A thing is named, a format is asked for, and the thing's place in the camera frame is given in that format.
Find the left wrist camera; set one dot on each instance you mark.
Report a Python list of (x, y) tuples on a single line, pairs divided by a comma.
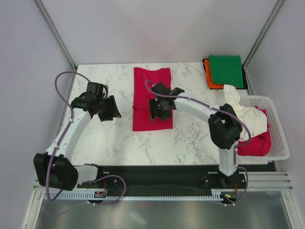
[(96, 90)]

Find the aluminium frame post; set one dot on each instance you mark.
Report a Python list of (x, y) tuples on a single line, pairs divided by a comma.
[(55, 33), (263, 32)]

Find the red t shirt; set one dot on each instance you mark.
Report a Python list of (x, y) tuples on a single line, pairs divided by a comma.
[(141, 111), (258, 146)]

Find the white slotted cable duct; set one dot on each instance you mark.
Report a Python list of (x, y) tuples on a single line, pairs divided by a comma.
[(98, 195)]

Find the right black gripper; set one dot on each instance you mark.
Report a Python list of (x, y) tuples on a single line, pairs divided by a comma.
[(153, 104)]

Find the white plastic basket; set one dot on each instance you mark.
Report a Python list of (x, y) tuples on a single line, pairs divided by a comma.
[(279, 147)]

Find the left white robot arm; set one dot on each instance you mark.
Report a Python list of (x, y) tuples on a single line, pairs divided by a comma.
[(54, 168)]

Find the green folded t shirt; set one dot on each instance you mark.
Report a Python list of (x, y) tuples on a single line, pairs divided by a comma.
[(226, 70)]

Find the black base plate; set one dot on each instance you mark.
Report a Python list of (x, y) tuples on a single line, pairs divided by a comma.
[(109, 177)]

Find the right aluminium frame post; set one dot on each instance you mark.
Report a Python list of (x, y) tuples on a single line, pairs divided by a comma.
[(263, 32)]

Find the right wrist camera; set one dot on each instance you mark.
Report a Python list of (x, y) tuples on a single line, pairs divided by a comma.
[(161, 89)]

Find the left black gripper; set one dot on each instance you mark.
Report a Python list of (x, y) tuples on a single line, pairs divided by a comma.
[(113, 112)]

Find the red t shirt in basket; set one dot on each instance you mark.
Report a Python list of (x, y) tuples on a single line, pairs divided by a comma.
[(258, 146)]

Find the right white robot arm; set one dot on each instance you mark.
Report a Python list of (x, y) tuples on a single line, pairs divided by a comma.
[(224, 127)]

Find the orange folded t shirt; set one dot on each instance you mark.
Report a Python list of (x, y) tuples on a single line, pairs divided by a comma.
[(210, 83)]

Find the left aluminium frame post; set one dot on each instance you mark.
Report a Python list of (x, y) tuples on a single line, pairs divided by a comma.
[(55, 33)]

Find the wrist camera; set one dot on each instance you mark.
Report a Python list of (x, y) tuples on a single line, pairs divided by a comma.
[(96, 90), (161, 89)]

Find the white t shirt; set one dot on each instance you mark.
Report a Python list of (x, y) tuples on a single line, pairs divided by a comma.
[(254, 119)]

